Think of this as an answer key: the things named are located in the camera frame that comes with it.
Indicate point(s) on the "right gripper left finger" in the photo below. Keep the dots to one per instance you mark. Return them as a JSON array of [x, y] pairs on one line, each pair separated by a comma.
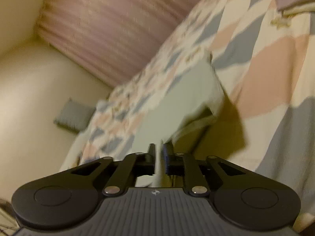
[[128, 170]]

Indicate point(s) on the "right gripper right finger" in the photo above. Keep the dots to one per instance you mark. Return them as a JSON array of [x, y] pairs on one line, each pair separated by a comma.
[[185, 166]]

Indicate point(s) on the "light green garment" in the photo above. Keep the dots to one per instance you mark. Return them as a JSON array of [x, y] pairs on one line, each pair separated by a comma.
[[187, 110]]

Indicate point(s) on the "white garment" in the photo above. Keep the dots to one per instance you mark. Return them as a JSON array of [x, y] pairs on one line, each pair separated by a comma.
[[304, 8]]

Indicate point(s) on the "grey square pillow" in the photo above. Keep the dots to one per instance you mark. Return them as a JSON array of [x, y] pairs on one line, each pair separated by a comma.
[[74, 116]]

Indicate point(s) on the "pink curtain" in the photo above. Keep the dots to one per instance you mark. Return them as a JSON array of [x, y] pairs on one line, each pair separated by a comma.
[[111, 39]]

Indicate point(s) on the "patchwork checkered quilt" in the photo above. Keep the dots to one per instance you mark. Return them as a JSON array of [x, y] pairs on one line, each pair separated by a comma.
[[265, 64]]

